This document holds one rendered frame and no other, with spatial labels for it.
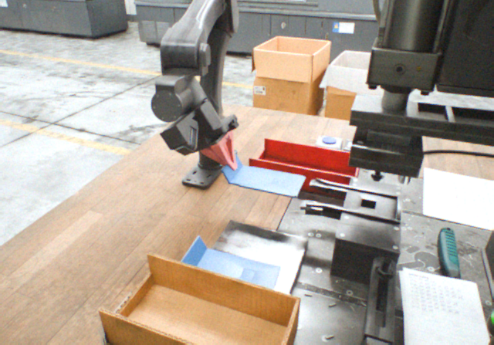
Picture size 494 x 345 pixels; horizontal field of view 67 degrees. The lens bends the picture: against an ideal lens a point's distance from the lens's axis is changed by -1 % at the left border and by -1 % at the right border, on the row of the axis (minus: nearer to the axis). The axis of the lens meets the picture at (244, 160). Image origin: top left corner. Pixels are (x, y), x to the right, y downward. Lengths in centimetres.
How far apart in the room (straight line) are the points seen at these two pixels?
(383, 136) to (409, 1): 18
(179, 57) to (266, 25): 481
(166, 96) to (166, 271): 28
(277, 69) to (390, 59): 245
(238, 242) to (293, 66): 233
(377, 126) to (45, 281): 60
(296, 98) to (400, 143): 244
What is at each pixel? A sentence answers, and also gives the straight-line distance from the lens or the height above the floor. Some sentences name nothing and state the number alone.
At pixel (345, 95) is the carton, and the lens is 294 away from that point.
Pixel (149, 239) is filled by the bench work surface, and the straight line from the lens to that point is 77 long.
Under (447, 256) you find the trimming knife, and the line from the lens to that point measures 76.
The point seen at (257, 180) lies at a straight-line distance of 74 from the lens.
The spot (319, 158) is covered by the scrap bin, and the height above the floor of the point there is 93.
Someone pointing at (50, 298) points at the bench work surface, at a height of 90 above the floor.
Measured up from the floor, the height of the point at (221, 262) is 92.
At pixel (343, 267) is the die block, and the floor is 93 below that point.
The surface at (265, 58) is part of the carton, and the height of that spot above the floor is 66.
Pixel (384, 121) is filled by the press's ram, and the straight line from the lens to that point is 59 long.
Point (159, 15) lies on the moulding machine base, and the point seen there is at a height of 52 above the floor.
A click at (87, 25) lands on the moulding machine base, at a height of 26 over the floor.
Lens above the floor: 139
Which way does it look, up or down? 29 degrees down
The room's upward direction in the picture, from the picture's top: straight up
